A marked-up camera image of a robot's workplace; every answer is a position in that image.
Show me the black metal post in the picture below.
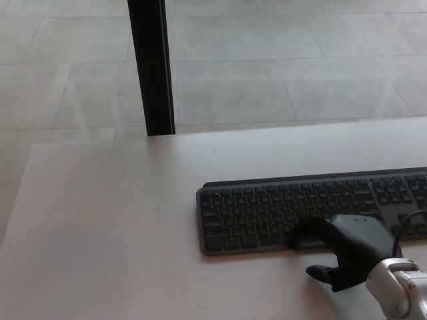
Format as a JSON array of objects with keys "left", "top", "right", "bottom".
[{"left": 127, "top": 0, "right": 176, "bottom": 137}]

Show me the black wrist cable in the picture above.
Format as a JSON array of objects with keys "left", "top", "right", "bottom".
[{"left": 392, "top": 209, "right": 427, "bottom": 258}]

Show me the black wireless keyboard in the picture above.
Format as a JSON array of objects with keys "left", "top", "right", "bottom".
[{"left": 195, "top": 167, "right": 427, "bottom": 257}]

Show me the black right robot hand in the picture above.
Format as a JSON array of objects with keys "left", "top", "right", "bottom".
[{"left": 287, "top": 214, "right": 404, "bottom": 293}]

